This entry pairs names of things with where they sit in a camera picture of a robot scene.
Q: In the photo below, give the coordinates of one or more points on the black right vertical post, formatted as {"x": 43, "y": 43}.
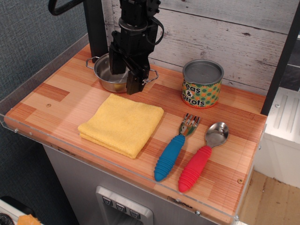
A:
{"x": 282, "y": 63}

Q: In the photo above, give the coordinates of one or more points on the silver dispenser panel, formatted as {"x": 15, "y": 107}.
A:
{"x": 119, "y": 210}

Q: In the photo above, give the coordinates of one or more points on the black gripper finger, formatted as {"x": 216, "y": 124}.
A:
{"x": 136, "y": 80}
{"x": 117, "y": 64}

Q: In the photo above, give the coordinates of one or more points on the orange and black object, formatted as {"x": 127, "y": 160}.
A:
{"x": 13, "y": 212}

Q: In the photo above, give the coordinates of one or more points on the clear acrylic table guard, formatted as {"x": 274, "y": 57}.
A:
{"x": 49, "y": 107}

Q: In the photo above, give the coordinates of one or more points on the yellow folded cloth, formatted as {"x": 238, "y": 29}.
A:
{"x": 122, "y": 125}

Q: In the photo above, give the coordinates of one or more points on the black left vertical post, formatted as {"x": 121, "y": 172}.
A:
{"x": 96, "y": 27}

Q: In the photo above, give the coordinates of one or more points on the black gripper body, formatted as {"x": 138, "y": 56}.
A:
{"x": 135, "y": 43}

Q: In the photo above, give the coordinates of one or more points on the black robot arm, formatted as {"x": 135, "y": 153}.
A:
{"x": 140, "y": 14}

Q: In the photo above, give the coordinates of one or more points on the peas and carrots can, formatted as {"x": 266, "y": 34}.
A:
{"x": 201, "y": 85}

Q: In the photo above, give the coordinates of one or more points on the white cabinet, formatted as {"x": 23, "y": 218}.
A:
{"x": 278, "y": 154}

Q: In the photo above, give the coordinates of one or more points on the black vertical post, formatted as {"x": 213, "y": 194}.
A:
{"x": 96, "y": 27}
{"x": 282, "y": 63}

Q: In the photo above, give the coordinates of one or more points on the blue handled fork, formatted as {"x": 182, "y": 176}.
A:
{"x": 169, "y": 156}

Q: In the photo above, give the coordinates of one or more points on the stainless steel pot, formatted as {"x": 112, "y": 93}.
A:
{"x": 118, "y": 83}

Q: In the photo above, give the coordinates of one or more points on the red handled spoon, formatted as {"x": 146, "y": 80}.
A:
{"x": 216, "y": 135}

